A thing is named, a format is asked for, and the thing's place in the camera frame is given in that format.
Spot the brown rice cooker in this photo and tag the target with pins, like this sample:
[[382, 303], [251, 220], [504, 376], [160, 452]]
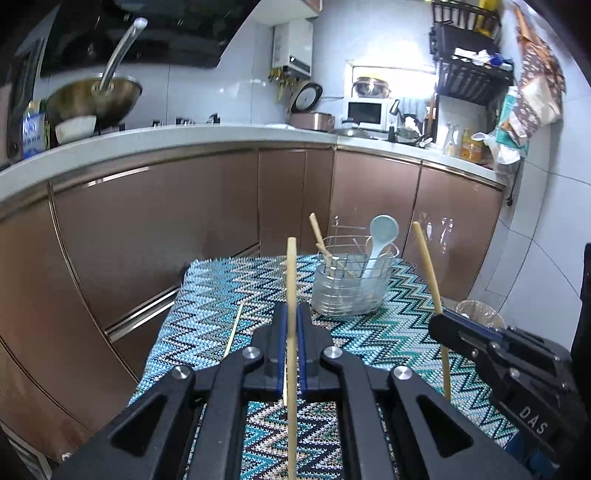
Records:
[[311, 117]]

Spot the metal wok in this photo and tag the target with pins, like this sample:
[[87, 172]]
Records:
[[92, 101]]

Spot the white bowl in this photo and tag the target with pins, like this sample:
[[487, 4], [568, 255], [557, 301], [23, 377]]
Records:
[[76, 129]]

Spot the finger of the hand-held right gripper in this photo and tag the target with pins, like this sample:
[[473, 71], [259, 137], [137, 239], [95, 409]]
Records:
[[475, 323], [455, 334]]

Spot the black gas stove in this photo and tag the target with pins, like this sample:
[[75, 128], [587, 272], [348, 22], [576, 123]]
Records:
[[184, 122]]

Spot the yellow container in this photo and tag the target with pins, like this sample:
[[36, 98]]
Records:
[[488, 14]]

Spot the orange liquid bottle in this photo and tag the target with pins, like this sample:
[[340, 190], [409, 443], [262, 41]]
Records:
[[471, 147]]

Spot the white microwave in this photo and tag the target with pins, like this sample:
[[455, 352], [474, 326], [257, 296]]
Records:
[[364, 114]]

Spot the pot with lid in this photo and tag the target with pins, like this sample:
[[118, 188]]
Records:
[[371, 87]]

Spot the black range hood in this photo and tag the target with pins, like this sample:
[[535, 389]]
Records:
[[138, 32]]

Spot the crumpled plastic bag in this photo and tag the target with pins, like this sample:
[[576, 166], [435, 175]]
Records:
[[508, 138]]

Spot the clear spray bottle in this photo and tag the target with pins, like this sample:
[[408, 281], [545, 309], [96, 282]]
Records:
[[450, 141]]

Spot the pale blue ceramic spoon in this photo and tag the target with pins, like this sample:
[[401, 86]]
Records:
[[384, 230]]

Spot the clear utensil holder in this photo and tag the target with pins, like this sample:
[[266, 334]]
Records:
[[341, 295]]

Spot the trash bin with bag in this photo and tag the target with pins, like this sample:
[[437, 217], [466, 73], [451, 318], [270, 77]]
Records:
[[480, 314]]

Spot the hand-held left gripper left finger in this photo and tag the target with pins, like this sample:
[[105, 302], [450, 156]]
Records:
[[279, 341]]

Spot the patterned hanging apron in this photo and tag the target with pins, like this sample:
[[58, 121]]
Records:
[[540, 83]]

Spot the brown electric kettle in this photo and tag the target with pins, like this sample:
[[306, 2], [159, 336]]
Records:
[[18, 115]]

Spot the brown lower cabinets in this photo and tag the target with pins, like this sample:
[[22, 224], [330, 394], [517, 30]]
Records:
[[161, 221]]

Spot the metal basin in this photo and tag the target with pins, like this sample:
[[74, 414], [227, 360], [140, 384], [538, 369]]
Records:
[[353, 130]]

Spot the grey towel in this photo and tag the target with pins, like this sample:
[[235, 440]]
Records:
[[413, 106]]

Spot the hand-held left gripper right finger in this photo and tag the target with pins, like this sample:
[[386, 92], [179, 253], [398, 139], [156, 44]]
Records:
[[304, 341]]

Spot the blue label bottle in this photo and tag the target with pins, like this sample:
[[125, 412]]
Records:
[[34, 131]]

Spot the zigzag patterned table mat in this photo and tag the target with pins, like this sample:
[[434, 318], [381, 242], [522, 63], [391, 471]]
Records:
[[369, 341]]

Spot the white water heater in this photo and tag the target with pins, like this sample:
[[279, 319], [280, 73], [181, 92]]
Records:
[[293, 46]]

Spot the black dish rack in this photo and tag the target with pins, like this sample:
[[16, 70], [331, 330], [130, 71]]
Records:
[[471, 78]]

